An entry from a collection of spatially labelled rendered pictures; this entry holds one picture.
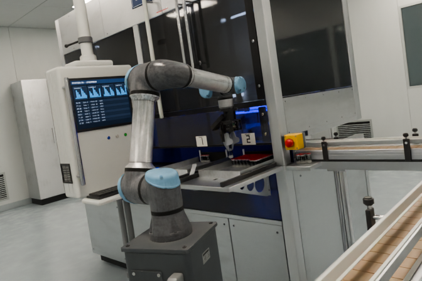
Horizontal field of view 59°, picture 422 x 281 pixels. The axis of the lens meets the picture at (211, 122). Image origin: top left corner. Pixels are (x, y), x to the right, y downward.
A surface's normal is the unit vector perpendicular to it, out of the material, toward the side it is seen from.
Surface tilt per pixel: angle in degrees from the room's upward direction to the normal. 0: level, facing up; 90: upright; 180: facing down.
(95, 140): 90
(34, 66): 90
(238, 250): 90
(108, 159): 90
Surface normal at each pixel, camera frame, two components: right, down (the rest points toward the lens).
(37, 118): 0.72, -0.07
